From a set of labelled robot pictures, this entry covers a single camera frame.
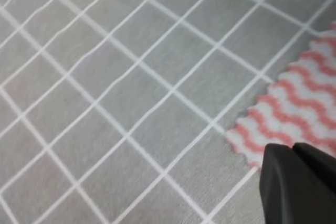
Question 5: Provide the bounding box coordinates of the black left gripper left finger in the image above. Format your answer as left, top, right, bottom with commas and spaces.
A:
259, 144, 315, 223

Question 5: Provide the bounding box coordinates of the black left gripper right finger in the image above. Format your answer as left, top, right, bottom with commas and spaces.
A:
292, 143, 335, 223

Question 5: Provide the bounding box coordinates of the pink white wavy towel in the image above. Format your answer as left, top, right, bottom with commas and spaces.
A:
226, 22, 335, 167

